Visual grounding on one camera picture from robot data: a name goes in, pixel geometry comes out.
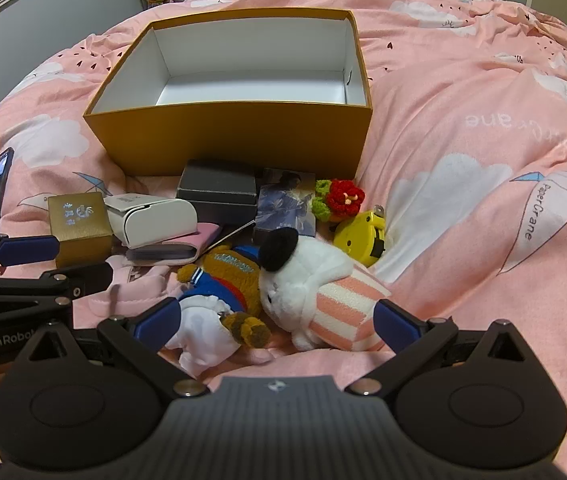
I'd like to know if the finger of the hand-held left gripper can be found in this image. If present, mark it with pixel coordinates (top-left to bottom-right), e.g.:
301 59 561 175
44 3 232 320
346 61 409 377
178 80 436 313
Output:
0 261 115 314
0 230 62 277

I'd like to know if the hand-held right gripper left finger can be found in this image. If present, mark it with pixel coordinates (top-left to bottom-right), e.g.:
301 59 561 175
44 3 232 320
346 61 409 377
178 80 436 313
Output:
13 299 210 402

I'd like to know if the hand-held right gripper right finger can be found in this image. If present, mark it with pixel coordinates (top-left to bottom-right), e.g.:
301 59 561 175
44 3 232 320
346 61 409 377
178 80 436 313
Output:
346 298 544 402

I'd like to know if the small gold box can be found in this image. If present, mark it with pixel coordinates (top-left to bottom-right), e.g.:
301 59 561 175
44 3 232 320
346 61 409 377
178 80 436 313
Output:
47 191 114 268

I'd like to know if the brown plush blue outfit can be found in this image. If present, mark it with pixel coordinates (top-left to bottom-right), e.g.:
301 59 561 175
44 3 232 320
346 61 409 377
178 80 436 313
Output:
163 244 271 376

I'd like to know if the pink small box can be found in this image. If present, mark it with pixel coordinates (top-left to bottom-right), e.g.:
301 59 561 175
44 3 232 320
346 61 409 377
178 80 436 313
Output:
124 221 224 266

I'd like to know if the white plush dog black ear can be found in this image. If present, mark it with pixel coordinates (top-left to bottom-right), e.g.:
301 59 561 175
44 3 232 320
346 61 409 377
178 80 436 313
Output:
258 226 394 353

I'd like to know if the colourful yellow toy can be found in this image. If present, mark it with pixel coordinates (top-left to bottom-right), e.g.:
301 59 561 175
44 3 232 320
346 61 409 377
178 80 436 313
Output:
333 204 389 268

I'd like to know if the white hard case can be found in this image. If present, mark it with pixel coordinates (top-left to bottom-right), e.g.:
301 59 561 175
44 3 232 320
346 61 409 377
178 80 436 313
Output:
103 191 199 250

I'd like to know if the dark grey box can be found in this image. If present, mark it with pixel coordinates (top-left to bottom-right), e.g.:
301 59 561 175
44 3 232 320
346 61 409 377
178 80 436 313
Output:
176 159 259 224

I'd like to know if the yellow cardboard box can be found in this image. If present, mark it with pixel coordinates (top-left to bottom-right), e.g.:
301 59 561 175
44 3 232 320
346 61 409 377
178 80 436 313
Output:
83 7 374 179

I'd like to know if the red crochet flower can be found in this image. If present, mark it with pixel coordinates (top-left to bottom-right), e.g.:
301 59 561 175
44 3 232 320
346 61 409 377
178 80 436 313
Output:
312 178 367 223

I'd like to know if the pink printed blanket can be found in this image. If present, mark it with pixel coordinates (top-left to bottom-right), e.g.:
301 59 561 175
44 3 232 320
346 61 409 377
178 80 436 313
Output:
0 0 567 461

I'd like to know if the blue photo card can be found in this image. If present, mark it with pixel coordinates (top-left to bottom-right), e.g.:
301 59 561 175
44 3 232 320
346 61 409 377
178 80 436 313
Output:
253 167 318 243

